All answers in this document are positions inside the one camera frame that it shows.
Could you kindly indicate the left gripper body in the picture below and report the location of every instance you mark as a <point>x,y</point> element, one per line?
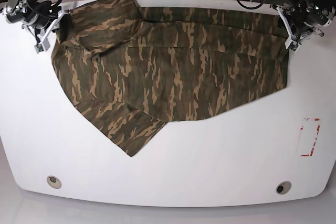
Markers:
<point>300,24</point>

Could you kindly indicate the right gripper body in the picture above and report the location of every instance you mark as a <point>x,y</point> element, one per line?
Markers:
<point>40,22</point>

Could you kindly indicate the camouflage T-shirt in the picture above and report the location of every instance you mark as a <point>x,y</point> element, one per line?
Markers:
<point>130,70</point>

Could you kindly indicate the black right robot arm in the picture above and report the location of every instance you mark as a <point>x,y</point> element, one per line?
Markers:
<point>15,11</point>

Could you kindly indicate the red tape rectangle marking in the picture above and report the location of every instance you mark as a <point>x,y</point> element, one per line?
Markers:
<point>308,136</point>

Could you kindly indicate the left table grommet hole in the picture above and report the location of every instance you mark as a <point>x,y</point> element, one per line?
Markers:
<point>54,182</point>

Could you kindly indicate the table grommet hole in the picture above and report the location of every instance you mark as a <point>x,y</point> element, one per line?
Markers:
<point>283,188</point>
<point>54,182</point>

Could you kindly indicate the right table grommet hole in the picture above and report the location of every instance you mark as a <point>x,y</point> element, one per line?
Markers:
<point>283,188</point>

